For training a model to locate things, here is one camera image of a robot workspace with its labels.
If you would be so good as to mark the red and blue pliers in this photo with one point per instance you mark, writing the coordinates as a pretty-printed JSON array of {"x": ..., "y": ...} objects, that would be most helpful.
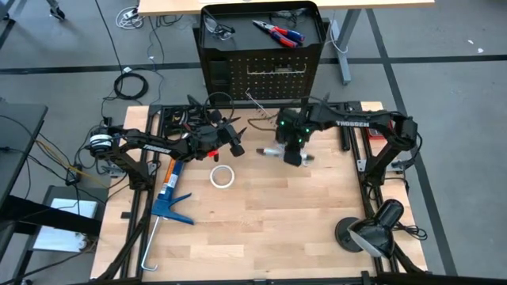
[{"x": 283, "y": 35}]

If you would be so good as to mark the black side desk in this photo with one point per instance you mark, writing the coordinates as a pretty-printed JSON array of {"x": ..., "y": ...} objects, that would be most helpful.
[{"x": 20, "y": 138}]

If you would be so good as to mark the black desk lamp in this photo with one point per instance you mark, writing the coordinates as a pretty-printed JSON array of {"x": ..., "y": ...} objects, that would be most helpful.
[{"x": 376, "y": 233}]

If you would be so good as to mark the small red bin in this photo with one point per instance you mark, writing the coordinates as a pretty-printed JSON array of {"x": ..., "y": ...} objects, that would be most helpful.
[{"x": 374, "y": 134}]

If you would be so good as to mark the black rig frame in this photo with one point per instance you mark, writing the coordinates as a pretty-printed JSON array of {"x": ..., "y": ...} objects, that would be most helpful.
[{"x": 261, "y": 282}]

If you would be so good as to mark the black pegboard cabinet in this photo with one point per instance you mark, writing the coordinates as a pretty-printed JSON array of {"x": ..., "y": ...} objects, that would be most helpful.
[{"x": 245, "y": 43}]

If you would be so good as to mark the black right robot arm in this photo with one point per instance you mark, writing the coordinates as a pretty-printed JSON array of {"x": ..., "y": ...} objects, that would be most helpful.
[{"x": 356, "y": 120}]

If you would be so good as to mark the white flat panel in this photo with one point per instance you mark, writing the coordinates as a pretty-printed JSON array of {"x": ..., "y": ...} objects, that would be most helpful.
[{"x": 67, "y": 237}]

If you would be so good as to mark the clear safety glasses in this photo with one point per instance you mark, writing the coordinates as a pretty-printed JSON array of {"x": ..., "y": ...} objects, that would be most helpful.
[{"x": 212, "y": 23}]

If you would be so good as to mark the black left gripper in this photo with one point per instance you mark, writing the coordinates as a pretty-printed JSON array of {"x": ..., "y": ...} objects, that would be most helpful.
[{"x": 226, "y": 138}]

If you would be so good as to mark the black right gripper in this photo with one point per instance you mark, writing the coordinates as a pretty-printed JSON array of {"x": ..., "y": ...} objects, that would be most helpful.
[{"x": 294, "y": 143}]

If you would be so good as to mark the black cylindrical tube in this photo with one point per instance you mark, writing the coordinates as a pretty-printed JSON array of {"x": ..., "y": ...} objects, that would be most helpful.
[{"x": 346, "y": 138}]

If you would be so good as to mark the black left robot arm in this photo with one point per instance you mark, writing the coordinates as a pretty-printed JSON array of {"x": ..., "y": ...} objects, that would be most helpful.
[{"x": 158, "y": 148}]

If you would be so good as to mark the wooden desk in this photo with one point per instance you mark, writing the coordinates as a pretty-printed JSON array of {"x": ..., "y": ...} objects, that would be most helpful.
[{"x": 178, "y": 7}]

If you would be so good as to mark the blue caulking gun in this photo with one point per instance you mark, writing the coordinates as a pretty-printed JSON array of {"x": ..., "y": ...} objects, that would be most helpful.
[{"x": 170, "y": 182}]

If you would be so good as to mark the dark safety glasses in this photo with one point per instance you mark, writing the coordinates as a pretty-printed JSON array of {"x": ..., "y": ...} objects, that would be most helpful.
[{"x": 291, "y": 14}]

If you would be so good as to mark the white tape roll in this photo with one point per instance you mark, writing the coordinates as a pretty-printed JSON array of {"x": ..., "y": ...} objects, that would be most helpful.
[{"x": 211, "y": 177}]

